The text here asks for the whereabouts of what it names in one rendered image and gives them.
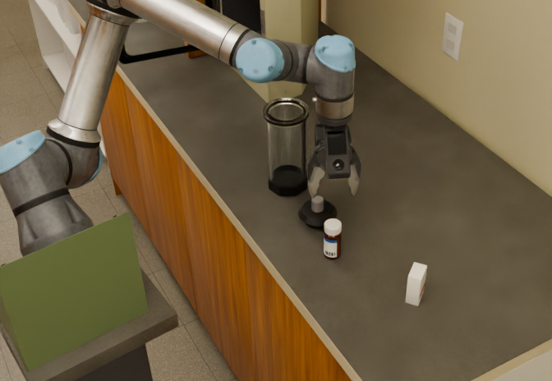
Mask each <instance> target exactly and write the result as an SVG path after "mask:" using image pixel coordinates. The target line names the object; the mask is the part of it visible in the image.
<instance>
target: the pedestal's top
mask: <svg viewBox="0 0 552 381"><path fill-rule="evenodd" d="M140 271H141V275H142V279H143V283H144V288H145V296H146V300H147V305H148V309H149V311H148V312H146V313H144V314H142V315H140V316H138V317H136V318H134V319H132V320H130V321H128V322H126V323H124V324H122V325H120V326H119V327H117V328H115V329H113V330H111V331H109V332H107V333H105V334H103V335H101V336H99V337H97V338H95V339H93V340H91V341H89V342H87V343H85V344H83V345H81V346H79V347H77V348H75V349H73V350H71V351H69V352H67V353H65V354H63V355H61V356H59V357H57V358H55V359H53V360H51V361H49V362H47V363H45V364H43V365H41V366H39V367H37V368H35V369H33V370H31V371H27V369H26V367H25V365H24V363H23V362H22V360H21V358H20V356H19V354H18V353H17V351H16V348H15V347H14V345H13V343H12V341H11V339H10V338H9V336H8V334H7V332H6V330H5V328H4V327H3V325H2V323H1V321H0V333H1V334H2V337H3V338H4V340H5V342H6V344H7V346H8V348H9V350H10V352H11V353H12V355H13V357H14V359H15V361H16V363H17V365H18V366H19V368H20V370H21V373H22V374H23V376H24V378H25V380H26V381H73V380H75V379H78V378H79V377H81V376H83V375H85V374H88V373H89V372H91V371H93V370H96V369H97V368H99V367H100V366H102V365H105V364H107V363H108V362H110V361H112V360H115V359H117V358H118V357H120V356H122V355H124V354H126V353H127V352H129V351H132V350H134V349H136V348H137V347H140V346H142V345H144V344H145V343H147V342H149V341H151V340H153V339H155V338H157V337H159V336H161V335H163V334H165V333H167V332H168V331H170V330H172V329H174V328H176V327H178V326H179V323H178V318H177V313H176V311H175V310H174V309H173V308H172V307H171V306H170V304H169V303H168V302H167V300H166V299H165V298H164V297H163V295H162V294H161V292H160V291H159V290H158V288H157V287H156V286H155V285H154V284H153V283H152V281H151V280H150V279H149V277H148V276H147V275H146V273H145V272H144V271H143V269H142V268H140Z"/></svg>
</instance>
